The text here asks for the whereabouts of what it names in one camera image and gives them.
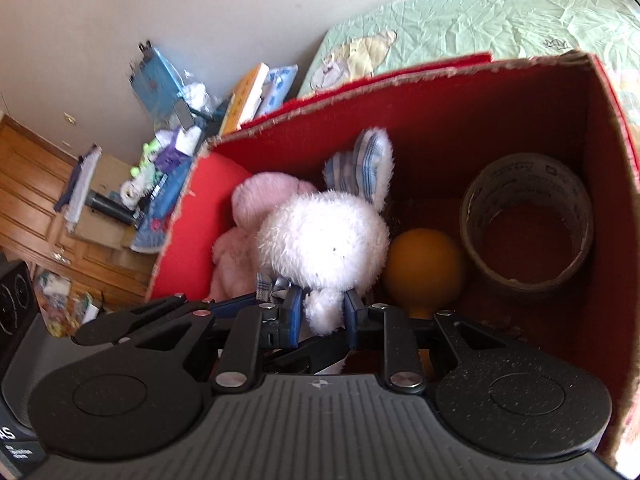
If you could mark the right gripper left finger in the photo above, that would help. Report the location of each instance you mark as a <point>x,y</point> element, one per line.
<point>256,324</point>

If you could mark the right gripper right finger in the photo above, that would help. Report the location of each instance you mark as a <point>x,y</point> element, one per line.
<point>386,332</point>

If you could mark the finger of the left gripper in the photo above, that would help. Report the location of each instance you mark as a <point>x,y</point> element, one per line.
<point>111,328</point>

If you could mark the mauve teddy bear plush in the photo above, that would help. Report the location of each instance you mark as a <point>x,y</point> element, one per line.
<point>234,253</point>

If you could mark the white bunny plush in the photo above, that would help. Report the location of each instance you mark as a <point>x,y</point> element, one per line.
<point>334,241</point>

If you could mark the orange ball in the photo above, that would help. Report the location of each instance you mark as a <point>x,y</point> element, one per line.
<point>424,271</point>

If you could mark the black cylinder bottle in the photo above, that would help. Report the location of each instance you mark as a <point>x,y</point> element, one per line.
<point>111,209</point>

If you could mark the wooden cabinet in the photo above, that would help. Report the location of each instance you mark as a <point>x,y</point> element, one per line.
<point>34,174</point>

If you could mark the brown tape roll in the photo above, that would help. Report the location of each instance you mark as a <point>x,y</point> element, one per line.
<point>527,223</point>

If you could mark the blue plastic bag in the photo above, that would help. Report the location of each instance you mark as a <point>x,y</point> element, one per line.
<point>160,89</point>

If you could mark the blue booklet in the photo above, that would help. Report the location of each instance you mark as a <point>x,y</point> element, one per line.
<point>278,83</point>

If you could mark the red cardboard box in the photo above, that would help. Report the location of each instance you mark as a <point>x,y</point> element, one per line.
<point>447,121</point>

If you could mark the cartoon print bed sheet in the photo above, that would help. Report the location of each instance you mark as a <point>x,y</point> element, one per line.
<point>404,33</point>

